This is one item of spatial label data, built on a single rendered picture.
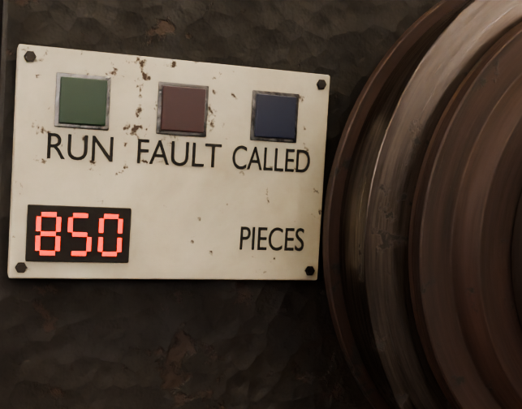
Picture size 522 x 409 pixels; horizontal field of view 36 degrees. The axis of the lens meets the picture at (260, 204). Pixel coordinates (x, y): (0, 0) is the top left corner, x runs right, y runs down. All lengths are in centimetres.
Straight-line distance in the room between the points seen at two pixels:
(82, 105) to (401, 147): 25
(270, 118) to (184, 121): 7
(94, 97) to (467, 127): 28
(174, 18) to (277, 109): 11
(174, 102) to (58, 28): 11
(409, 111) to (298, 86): 14
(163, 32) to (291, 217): 19
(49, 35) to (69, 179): 12
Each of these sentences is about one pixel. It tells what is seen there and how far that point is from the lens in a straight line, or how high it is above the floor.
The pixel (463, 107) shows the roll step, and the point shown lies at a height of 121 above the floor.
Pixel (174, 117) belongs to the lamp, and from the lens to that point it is 65.
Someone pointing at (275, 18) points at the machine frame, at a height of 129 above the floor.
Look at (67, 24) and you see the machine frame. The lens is 67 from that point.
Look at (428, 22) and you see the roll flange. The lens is 68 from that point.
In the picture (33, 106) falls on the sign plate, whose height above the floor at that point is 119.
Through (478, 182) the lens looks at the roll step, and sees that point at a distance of 58.
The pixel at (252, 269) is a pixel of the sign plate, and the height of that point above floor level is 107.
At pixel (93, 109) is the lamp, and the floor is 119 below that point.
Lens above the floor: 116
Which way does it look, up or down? 3 degrees down
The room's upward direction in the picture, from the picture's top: 3 degrees clockwise
